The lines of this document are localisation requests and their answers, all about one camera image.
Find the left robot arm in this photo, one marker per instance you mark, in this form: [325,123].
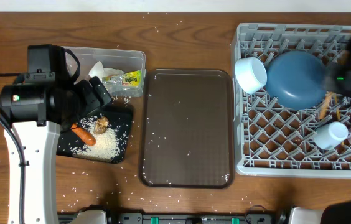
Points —
[41,104]

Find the orange carrot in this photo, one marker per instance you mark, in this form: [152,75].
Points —
[84,135]

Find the aluminium foil ball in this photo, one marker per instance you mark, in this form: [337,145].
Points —
[113,83]

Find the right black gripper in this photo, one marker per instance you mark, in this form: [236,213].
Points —
[333,81]

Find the white tissue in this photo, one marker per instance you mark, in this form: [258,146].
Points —
[98,70]

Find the wooden chopstick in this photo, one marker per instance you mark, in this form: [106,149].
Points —
[338,112]
[325,105]

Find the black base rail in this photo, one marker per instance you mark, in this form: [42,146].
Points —
[250,218]

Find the small blue cup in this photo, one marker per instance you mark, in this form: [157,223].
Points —
[330,135]

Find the large blue plate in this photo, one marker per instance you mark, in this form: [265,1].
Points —
[295,79]

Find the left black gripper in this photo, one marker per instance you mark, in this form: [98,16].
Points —
[94,94]

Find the pile of white rice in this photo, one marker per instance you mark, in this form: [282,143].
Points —
[109,146]

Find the light blue rice bowl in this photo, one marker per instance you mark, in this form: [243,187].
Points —
[250,74]

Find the dark brown serving tray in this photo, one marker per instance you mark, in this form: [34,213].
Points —
[187,134]

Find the green snack wrapper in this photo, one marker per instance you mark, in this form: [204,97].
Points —
[132,78]

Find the clear plastic bin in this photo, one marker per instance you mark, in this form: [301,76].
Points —
[124,60]

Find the black plastic tray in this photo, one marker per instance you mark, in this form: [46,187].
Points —
[120,116]

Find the grey dishwasher rack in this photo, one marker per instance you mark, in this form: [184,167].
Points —
[273,140]

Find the brown food scrap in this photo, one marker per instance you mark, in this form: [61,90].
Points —
[101,125]

